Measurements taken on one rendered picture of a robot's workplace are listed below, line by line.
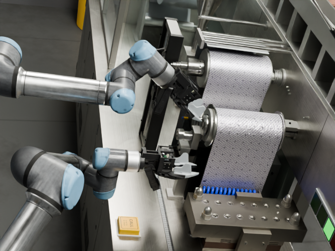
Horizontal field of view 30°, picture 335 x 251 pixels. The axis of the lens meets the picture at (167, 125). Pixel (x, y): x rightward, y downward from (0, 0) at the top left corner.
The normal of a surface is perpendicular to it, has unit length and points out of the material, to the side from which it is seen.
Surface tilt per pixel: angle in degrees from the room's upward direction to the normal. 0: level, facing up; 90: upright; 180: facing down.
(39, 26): 0
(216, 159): 90
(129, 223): 0
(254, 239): 90
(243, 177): 90
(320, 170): 90
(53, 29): 0
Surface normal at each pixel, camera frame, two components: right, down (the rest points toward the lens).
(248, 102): 0.14, 0.59
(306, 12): -0.97, -0.09
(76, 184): 0.93, 0.29
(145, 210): 0.21, -0.82
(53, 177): -0.06, -0.39
